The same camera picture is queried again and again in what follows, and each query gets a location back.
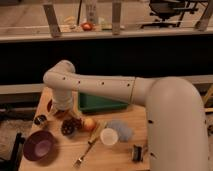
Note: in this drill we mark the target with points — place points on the dark purple grapes bunch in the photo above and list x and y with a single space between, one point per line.
69 126

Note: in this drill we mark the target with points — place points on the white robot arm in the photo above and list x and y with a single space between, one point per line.
177 128

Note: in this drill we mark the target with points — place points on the translucent plastic cup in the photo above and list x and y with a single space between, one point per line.
109 137

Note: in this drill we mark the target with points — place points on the green tray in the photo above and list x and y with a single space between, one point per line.
90 103

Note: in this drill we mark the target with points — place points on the red yellow apple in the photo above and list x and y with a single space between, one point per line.
89 124

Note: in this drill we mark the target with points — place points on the blue cloth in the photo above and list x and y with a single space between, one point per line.
124 132

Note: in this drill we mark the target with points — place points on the red fruit on shelf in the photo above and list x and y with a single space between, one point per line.
87 26

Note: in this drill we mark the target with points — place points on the small dark round can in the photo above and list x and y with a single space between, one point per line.
41 120

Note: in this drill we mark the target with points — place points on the purple bowl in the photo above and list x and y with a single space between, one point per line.
38 145

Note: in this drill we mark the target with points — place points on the black office chair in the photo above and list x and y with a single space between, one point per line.
171 12

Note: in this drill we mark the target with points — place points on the fork with wooden handle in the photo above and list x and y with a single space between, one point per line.
92 140

